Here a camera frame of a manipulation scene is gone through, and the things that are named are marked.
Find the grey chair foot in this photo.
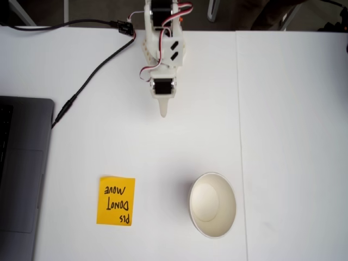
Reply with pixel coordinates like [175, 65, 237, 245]
[207, 0, 221, 23]

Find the slanted white furniture leg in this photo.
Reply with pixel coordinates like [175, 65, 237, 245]
[7, 0, 38, 27]

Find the black usb cable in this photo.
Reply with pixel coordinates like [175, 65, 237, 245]
[0, 18, 118, 30]

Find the black controller board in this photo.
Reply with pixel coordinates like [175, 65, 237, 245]
[116, 19, 136, 36]

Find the yellow sticky note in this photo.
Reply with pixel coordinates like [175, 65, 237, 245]
[96, 176, 136, 226]

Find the black orange device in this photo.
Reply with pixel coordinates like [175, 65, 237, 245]
[316, 0, 348, 33]

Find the black power cable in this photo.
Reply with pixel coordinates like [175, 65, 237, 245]
[51, 38, 136, 129]

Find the thin white wire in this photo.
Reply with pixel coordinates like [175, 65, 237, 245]
[126, 10, 145, 24]

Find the white chair frame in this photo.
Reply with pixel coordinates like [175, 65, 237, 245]
[279, 5, 299, 31]

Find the grey laptop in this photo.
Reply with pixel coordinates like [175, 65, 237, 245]
[0, 95, 55, 261]

